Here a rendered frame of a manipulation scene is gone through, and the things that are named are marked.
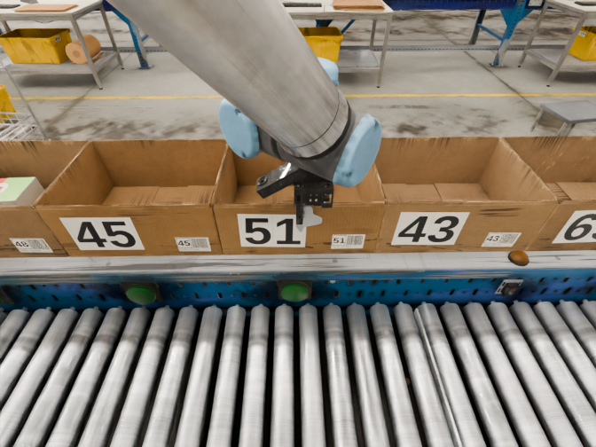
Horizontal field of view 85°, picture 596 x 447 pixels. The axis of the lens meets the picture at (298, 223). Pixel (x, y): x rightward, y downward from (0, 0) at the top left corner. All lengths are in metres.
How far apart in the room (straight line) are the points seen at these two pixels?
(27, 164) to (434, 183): 1.25
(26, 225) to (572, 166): 1.51
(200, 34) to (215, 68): 0.03
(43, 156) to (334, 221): 0.88
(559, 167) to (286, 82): 1.12
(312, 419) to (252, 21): 0.72
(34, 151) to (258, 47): 1.03
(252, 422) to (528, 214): 0.77
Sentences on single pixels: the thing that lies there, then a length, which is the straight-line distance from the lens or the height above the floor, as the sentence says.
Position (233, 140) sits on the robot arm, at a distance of 0.50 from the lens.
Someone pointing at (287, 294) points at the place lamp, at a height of 0.82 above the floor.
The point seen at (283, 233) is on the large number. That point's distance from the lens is 0.79.
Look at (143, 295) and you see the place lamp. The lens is 0.93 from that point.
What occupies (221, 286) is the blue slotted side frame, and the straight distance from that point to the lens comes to 0.92.
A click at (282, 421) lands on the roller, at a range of 0.80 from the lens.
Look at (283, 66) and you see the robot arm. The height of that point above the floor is 1.43.
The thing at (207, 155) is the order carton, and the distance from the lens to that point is 1.02.
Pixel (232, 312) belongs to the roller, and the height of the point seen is 0.75.
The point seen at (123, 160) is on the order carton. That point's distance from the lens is 1.12.
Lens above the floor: 1.52
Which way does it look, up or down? 43 degrees down
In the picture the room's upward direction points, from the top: straight up
